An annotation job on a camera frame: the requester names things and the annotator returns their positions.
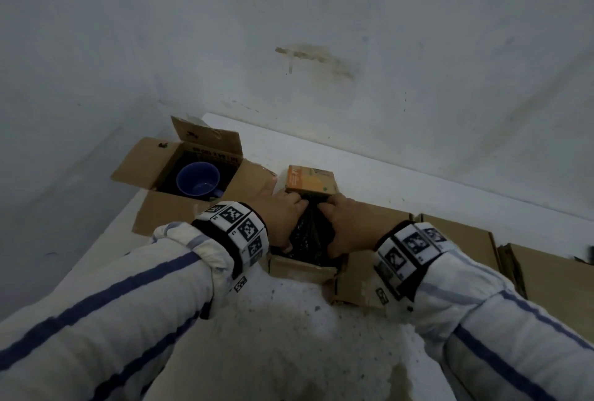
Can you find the flat cardboard box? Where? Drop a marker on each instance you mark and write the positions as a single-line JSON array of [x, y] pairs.
[[552, 289], [464, 238]]

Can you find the wristband with square markers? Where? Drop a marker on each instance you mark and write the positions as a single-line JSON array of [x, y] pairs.
[[408, 247], [236, 229]]

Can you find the orange small carton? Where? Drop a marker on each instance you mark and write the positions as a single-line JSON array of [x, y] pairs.
[[312, 180]]

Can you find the left wristband with square markers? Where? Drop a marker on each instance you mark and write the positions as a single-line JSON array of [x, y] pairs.
[[236, 229]]

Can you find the person's left forearm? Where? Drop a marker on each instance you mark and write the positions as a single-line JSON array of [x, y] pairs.
[[106, 312]]

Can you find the person's right fingers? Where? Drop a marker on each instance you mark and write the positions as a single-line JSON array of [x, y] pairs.
[[335, 206]]

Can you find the small open cardboard box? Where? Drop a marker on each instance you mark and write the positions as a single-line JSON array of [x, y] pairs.
[[362, 284]]

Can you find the black plastic bag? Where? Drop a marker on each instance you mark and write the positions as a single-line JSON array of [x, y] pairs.
[[313, 233]]

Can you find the right wristband with square markers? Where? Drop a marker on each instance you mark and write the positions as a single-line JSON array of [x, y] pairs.
[[408, 247]]

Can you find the person's right forearm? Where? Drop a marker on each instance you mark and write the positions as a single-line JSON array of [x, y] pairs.
[[501, 345]]

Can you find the blue mug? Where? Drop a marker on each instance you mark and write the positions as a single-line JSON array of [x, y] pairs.
[[199, 180]]

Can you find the person's left hand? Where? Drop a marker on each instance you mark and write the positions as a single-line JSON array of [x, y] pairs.
[[278, 217]]

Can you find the person's right hand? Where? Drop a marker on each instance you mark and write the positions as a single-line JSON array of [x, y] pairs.
[[357, 229]]

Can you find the open cardboard box with mug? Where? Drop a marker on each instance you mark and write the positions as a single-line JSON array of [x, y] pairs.
[[153, 169]]

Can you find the person's left fingers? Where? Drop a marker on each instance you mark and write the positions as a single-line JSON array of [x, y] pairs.
[[293, 203]]

